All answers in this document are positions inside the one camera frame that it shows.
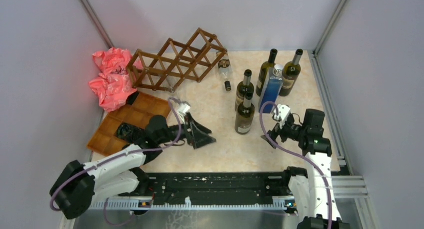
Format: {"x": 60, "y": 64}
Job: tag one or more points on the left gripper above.
{"x": 195, "y": 138}

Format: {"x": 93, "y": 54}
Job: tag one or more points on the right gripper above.
{"x": 277, "y": 131}

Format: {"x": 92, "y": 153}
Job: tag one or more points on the clear glass bottle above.
{"x": 174, "y": 91}

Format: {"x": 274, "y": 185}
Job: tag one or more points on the brown wooden wine rack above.
{"x": 176, "y": 62}

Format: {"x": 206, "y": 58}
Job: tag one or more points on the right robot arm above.
{"x": 312, "y": 186}

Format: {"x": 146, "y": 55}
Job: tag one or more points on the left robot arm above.
{"x": 109, "y": 168}

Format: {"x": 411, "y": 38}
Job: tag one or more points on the dark green wine bottle front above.
{"x": 245, "y": 114}

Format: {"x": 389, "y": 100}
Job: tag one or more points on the dark green wine bottle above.
{"x": 245, "y": 114}
{"x": 243, "y": 87}

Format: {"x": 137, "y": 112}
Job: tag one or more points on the dark green wine bottle middle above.
{"x": 243, "y": 87}

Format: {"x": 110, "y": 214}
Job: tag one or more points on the blue square glass bottle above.
{"x": 272, "y": 85}

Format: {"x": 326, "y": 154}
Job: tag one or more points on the dark wine bottle back left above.
{"x": 270, "y": 63}

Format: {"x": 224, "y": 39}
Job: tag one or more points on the clear labelled liquor bottle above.
{"x": 225, "y": 70}

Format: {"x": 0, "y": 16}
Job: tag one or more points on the dark wine bottle back right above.
{"x": 290, "y": 74}

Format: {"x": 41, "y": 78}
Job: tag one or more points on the rolled dark belt upper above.
{"x": 129, "y": 133}

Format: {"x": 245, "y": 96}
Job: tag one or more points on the wooden compartment tray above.
{"x": 138, "y": 111}

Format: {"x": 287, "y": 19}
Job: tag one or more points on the pink plastic bag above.
{"x": 113, "y": 85}

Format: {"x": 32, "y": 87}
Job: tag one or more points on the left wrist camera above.
{"x": 182, "y": 108}

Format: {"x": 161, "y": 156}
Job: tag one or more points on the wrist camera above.
{"x": 182, "y": 108}
{"x": 281, "y": 114}

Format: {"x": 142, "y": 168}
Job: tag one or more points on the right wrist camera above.
{"x": 281, "y": 114}

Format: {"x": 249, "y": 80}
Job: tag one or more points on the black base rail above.
{"x": 166, "y": 190}

